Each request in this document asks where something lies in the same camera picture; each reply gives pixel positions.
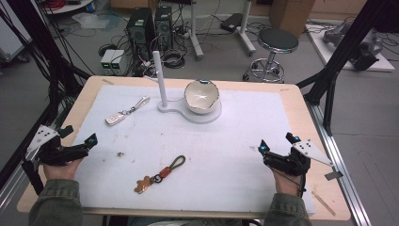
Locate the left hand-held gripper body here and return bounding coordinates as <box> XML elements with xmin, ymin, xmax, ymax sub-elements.
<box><xmin>25</xmin><ymin>124</ymin><xmax>90</xmax><ymax>167</ymax></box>

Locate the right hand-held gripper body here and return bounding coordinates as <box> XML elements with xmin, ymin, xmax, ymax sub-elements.
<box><xmin>263</xmin><ymin>138</ymin><xmax>334</xmax><ymax>178</ymax></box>

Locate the gingerbread keychain with olive loop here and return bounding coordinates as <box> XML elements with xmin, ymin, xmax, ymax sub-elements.
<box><xmin>134</xmin><ymin>154</ymin><xmax>187</xmax><ymax>195</ymax></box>

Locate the white key stand with pole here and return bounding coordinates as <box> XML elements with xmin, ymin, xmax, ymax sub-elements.
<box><xmin>152</xmin><ymin>50</ymin><xmax>223</xmax><ymax>125</ymax></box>

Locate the person's left hand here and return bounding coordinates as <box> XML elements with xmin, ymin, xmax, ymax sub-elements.
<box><xmin>41</xmin><ymin>157</ymin><xmax>85</xmax><ymax>182</ymax></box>

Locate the person's right hand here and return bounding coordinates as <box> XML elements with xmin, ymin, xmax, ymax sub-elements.
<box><xmin>270</xmin><ymin>167</ymin><xmax>303</xmax><ymax>198</ymax></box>

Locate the grey tape piece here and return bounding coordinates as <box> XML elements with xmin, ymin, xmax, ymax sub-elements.
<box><xmin>324</xmin><ymin>170</ymin><xmax>344</xmax><ymax>182</ymax></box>

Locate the thin wooden stick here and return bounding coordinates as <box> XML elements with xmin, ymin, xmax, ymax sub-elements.
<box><xmin>311</xmin><ymin>190</ymin><xmax>337</xmax><ymax>218</ymax></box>

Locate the white table mat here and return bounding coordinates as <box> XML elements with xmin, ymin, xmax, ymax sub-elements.
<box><xmin>72</xmin><ymin>85</ymin><xmax>316</xmax><ymax>215</ymax></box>

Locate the white power supply box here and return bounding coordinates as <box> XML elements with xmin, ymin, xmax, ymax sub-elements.
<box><xmin>110</xmin><ymin>49</ymin><xmax>129</xmax><ymax>76</ymax></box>
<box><xmin>100</xmin><ymin>49</ymin><xmax>117</xmax><ymax>76</ymax></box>

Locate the white eggshell-shaped bowl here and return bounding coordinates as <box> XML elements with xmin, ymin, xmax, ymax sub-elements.
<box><xmin>184</xmin><ymin>78</ymin><xmax>221</xmax><ymax>115</ymax></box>

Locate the white platform board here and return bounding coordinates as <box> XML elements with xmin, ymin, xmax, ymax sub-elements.
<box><xmin>305</xmin><ymin>23</ymin><xmax>396</xmax><ymax>73</ymax></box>

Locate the black round stool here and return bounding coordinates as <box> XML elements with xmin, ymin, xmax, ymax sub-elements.
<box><xmin>242</xmin><ymin>27</ymin><xmax>300</xmax><ymax>85</ymax></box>

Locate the clear plastic sheet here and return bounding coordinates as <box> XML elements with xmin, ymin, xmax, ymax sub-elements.
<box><xmin>72</xmin><ymin>11</ymin><xmax>122</xmax><ymax>32</ymax></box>

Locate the grey machine on platform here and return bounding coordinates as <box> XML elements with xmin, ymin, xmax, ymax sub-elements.
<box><xmin>322</xmin><ymin>17</ymin><xmax>384</xmax><ymax>72</ymax></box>

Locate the white stand leg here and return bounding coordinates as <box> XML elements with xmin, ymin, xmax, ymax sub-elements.
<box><xmin>236</xmin><ymin>0</ymin><xmax>257</xmax><ymax>57</ymax></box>
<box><xmin>187</xmin><ymin>0</ymin><xmax>205</xmax><ymax>61</ymax></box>

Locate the cardboard box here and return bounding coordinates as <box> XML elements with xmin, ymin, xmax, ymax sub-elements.
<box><xmin>268</xmin><ymin>0</ymin><xmax>316</xmax><ymax>39</ymax></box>

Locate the large black computer tower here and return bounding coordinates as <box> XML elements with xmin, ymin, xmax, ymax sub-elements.
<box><xmin>125</xmin><ymin>7</ymin><xmax>156</xmax><ymax>61</ymax></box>

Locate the flat black device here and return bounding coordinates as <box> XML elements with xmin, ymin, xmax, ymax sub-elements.
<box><xmin>218</xmin><ymin>12</ymin><xmax>245</xmax><ymax>34</ymax></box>

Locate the slim black computer tower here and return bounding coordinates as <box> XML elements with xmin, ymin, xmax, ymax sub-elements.
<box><xmin>153</xmin><ymin>5</ymin><xmax>174</xmax><ymax>52</ymax></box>

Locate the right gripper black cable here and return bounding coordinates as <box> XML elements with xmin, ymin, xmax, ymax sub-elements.
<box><xmin>270</xmin><ymin>168</ymin><xmax>308</xmax><ymax>199</ymax></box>

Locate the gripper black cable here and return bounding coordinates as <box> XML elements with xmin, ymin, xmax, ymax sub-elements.
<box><xmin>270</xmin><ymin>168</ymin><xmax>308</xmax><ymax>199</ymax></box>
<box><xmin>21</xmin><ymin>158</ymin><xmax>45</xmax><ymax>196</ymax></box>

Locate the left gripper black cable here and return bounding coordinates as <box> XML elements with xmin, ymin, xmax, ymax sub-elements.
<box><xmin>21</xmin><ymin>158</ymin><xmax>45</xmax><ymax>196</ymax></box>

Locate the aluminium rail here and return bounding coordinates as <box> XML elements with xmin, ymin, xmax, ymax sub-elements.
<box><xmin>0</xmin><ymin>103</ymin><xmax>72</xmax><ymax>218</ymax></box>
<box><xmin>305</xmin><ymin>101</ymin><xmax>374</xmax><ymax>226</ymax></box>

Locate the black metal frame post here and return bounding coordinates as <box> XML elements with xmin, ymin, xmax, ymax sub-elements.
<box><xmin>295</xmin><ymin>0</ymin><xmax>399</xmax><ymax>137</ymax></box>
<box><xmin>0</xmin><ymin>0</ymin><xmax>92</xmax><ymax>191</ymax></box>

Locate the coiled black cable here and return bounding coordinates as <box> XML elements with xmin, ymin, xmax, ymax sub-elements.
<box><xmin>160</xmin><ymin>49</ymin><xmax>187</xmax><ymax>70</ymax></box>

